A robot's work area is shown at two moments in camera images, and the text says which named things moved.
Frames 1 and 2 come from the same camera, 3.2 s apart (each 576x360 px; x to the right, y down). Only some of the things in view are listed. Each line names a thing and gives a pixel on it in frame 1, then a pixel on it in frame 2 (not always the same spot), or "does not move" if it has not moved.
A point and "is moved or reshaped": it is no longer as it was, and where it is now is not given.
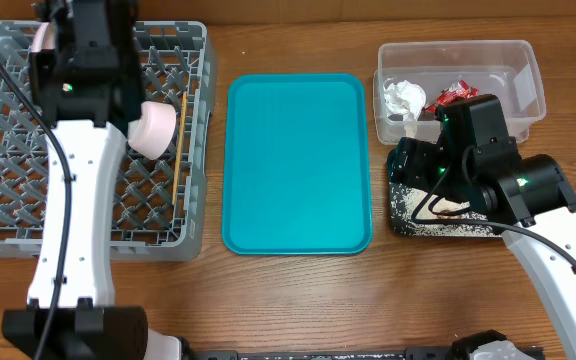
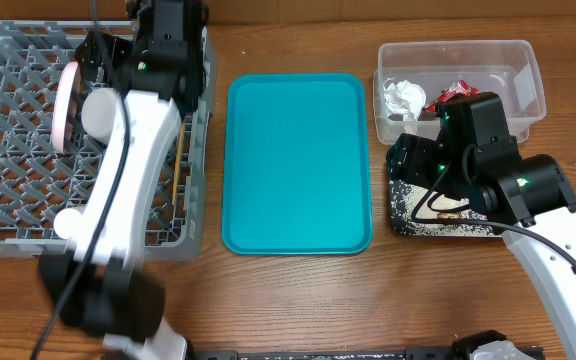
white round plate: [44, 38] is moved or reshaped
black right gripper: [411, 164] does not move
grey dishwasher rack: [160, 205] does not move
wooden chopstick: [177, 173] does not move
